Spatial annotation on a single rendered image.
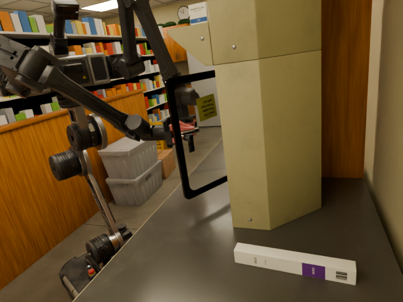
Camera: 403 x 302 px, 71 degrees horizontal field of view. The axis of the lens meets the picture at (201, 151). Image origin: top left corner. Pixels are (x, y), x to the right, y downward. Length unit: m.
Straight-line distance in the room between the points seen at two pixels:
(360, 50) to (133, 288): 0.96
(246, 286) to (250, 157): 0.31
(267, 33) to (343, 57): 0.41
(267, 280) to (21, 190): 2.28
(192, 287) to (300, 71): 0.59
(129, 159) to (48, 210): 0.85
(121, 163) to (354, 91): 2.42
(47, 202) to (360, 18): 2.60
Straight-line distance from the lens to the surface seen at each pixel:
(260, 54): 0.71
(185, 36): 0.75
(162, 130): 0.98
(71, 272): 2.14
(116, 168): 3.11
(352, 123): 1.11
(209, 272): 0.74
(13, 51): 0.93
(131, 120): 0.97
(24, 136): 2.70
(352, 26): 1.07
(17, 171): 2.66
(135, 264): 0.82
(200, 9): 0.84
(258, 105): 0.71
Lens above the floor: 1.43
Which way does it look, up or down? 18 degrees down
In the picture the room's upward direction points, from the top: 8 degrees counter-clockwise
